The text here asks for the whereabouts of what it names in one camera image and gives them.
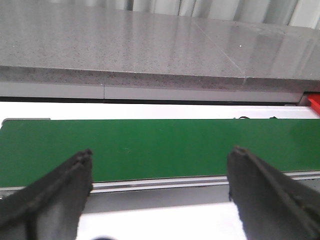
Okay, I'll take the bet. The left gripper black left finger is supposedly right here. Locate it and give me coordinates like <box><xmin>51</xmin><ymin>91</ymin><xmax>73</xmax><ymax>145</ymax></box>
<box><xmin>0</xmin><ymin>149</ymin><xmax>93</xmax><ymax>240</ymax></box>

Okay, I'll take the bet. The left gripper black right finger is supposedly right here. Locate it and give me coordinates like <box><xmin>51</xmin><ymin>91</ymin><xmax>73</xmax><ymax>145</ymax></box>
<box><xmin>227</xmin><ymin>146</ymin><xmax>320</xmax><ymax>240</ymax></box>

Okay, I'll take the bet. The green conveyor belt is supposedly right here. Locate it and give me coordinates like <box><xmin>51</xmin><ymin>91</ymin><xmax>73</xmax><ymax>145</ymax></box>
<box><xmin>0</xmin><ymin>118</ymin><xmax>320</xmax><ymax>188</ymax></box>

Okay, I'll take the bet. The red plastic tray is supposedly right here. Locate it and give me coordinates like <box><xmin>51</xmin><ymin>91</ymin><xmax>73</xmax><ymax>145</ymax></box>
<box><xmin>307</xmin><ymin>93</ymin><xmax>320</xmax><ymax>115</ymax></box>

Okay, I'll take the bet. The right grey stone slab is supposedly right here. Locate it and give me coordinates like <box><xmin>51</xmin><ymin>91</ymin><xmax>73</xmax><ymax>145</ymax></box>
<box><xmin>193</xmin><ymin>18</ymin><xmax>320</xmax><ymax>93</ymax></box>

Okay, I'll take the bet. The grey stone slab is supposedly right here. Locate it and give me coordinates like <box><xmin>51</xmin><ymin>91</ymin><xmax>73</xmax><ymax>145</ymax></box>
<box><xmin>0</xmin><ymin>1</ymin><xmax>245</xmax><ymax>90</ymax></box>
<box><xmin>193</xmin><ymin>18</ymin><xmax>320</xmax><ymax>93</ymax></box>

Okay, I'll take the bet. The left grey stone slab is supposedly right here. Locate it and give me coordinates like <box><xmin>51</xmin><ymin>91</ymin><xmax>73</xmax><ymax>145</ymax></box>
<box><xmin>0</xmin><ymin>1</ymin><xmax>245</xmax><ymax>90</ymax></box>

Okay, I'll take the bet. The grey pleated curtain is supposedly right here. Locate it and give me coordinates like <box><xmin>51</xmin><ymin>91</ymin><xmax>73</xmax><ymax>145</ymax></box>
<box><xmin>124</xmin><ymin>0</ymin><xmax>320</xmax><ymax>28</ymax></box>

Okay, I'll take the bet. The aluminium conveyor side rail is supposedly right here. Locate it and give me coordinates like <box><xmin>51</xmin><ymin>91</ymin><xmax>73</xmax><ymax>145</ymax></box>
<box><xmin>0</xmin><ymin>170</ymin><xmax>320</xmax><ymax>198</ymax></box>

